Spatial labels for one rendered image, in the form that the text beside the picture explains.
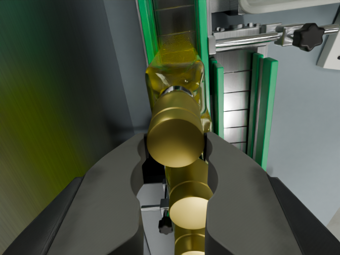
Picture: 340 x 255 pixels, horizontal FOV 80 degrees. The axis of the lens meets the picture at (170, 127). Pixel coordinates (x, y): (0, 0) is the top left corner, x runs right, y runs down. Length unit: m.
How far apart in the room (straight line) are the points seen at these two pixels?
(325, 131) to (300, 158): 0.10
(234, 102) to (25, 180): 0.35
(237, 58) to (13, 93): 0.33
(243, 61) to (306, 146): 0.39
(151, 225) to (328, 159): 0.55
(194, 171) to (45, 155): 0.13
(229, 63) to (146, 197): 0.38
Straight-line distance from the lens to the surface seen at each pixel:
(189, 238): 0.20
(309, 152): 0.72
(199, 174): 0.16
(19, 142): 0.19
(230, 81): 0.40
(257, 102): 0.39
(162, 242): 0.70
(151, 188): 0.54
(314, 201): 0.87
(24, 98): 0.20
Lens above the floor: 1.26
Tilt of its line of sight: 62 degrees down
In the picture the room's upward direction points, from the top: 175 degrees counter-clockwise
